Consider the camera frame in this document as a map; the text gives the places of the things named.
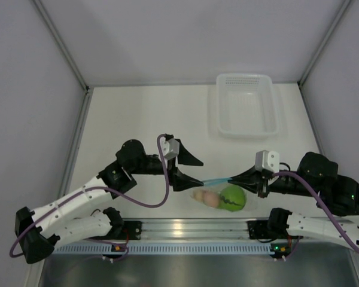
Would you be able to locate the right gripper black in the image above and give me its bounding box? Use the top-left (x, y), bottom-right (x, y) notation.
top-left (227, 163), bottom-right (319, 197)

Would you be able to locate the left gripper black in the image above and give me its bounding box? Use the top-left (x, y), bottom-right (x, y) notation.
top-left (129, 139), bottom-right (203, 191)

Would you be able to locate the green fake melon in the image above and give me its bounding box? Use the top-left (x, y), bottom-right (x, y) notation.
top-left (219, 185), bottom-right (247, 212)

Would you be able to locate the beige fake garlic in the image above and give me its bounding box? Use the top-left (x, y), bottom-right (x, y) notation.
top-left (192, 190), bottom-right (205, 203)

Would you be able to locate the clear zip top bag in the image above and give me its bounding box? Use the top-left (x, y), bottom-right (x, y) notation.
top-left (188, 179), bottom-right (258, 212)

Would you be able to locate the pink fake egg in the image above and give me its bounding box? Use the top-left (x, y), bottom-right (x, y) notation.
top-left (203, 192), bottom-right (220, 208)

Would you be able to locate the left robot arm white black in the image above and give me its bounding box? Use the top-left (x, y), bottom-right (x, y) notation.
top-left (10, 134), bottom-right (203, 264)

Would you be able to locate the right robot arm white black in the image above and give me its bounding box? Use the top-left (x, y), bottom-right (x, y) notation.
top-left (228, 150), bottom-right (359, 254)

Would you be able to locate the white plastic basket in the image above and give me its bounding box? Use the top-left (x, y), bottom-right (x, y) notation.
top-left (216, 73), bottom-right (280, 139)

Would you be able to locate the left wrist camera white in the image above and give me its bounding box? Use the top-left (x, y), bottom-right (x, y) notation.
top-left (161, 138), bottom-right (180, 161)

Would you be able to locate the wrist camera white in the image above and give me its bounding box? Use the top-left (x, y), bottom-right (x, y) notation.
top-left (161, 138), bottom-right (180, 161)
top-left (254, 150), bottom-right (280, 173)

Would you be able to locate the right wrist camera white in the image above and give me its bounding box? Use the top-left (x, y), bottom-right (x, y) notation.
top-left (254, 150), bottom-right (280, 173)

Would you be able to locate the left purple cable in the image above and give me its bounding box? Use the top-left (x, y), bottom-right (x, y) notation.
top-left (8, 133), bottom-right (176, 258)

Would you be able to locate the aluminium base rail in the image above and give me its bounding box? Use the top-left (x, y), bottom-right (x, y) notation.
top-left (116, 218), bottom-right (256, 241)

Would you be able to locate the white slotted cable duct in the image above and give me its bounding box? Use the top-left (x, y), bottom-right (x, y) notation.
top-left (53, 242), bottom-right (290, 255)

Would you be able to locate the left aluminium frame post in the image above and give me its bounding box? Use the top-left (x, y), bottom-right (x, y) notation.
top-left (30, 0), bottom-right (89, 91)

